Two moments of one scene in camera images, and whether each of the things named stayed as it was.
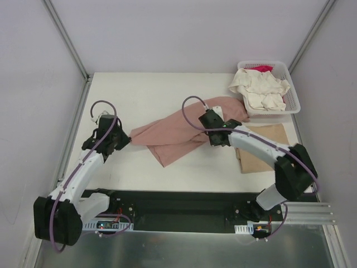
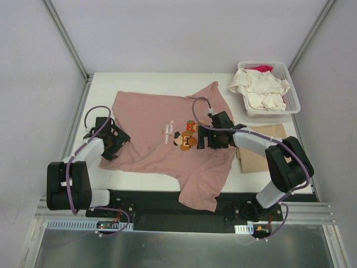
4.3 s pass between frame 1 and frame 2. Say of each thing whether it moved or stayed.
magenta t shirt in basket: stayed
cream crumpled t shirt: stayed
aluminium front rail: stayed
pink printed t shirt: moved
